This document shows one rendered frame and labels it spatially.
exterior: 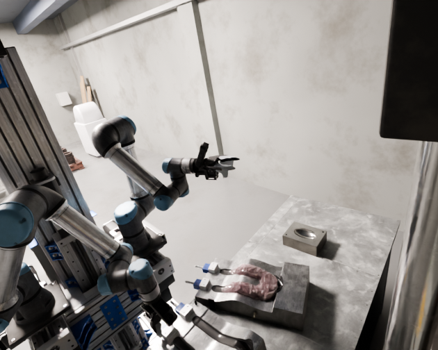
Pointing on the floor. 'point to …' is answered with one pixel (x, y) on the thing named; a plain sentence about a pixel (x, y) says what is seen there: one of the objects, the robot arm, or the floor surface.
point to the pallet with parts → (72, 160)
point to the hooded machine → (87, 124)
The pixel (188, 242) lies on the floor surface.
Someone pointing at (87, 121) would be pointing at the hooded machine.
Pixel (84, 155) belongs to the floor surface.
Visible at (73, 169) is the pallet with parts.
